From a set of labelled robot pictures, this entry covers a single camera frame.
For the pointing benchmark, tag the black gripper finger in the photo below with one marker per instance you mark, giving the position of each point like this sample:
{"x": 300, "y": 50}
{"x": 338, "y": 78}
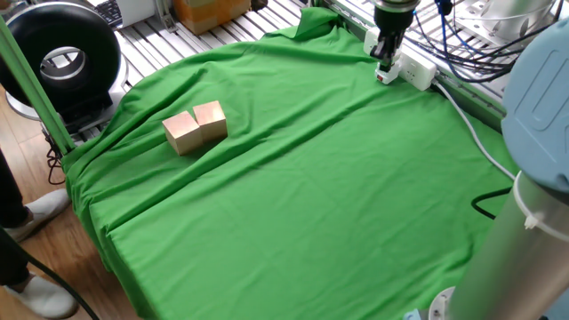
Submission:
{"x": 384, "y": 51}

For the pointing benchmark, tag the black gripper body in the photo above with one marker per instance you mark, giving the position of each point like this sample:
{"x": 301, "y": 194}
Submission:
{"x": 391, "y": 22}

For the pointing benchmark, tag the white plug-in bulb holder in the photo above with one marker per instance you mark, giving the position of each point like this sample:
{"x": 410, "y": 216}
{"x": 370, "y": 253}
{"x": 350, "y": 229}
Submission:
{"x": 387, "y": 75}

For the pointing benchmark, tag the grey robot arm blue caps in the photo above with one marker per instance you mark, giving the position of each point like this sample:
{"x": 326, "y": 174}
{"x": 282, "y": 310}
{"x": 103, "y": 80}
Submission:
{"x": 533, "y": 222}

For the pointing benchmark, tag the white power strip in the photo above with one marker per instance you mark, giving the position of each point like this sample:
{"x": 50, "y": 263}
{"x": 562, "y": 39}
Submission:
{"x": 418, "y": 69}

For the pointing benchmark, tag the cardboard box yellow tape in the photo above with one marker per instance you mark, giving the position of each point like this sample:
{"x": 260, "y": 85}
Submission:
{"x": 209, "y": 15}

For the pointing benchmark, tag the reddish wooden cube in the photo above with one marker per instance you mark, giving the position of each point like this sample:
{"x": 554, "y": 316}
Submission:
{"x": 211, "y": 120}

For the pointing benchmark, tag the pale wooden cube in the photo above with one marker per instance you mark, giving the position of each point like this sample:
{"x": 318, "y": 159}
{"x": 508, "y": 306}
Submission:
{"x": 182, "y": 133}

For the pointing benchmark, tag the green cloth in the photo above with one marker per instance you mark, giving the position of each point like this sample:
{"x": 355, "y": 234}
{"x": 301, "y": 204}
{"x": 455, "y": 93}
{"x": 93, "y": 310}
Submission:
{"x": 266, "y": 244}

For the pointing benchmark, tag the white box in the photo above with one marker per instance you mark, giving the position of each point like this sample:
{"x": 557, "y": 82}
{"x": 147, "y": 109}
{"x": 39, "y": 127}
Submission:
{"x": 135, "y": 11}

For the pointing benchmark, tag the black keyboard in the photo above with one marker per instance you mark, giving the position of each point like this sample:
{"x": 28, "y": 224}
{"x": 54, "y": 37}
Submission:
{"x": 111, "y": 11}

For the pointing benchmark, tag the white shoe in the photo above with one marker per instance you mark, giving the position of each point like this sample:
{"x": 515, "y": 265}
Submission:
{"x": 44, "y": 298}
{"x": 44, "y": 209}

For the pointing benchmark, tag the black trouser leg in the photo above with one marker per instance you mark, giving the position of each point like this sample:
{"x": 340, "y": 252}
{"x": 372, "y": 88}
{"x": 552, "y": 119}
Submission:
{"x": 11, "y": 213}

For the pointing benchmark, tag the silver mount plate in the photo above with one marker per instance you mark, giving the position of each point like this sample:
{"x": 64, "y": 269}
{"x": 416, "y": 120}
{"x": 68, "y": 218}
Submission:
{"x": 511, "y": 18}

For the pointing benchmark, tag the green frame post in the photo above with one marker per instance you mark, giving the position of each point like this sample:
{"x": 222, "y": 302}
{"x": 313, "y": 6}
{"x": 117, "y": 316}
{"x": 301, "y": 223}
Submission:
{"x": 31, "y": 84}

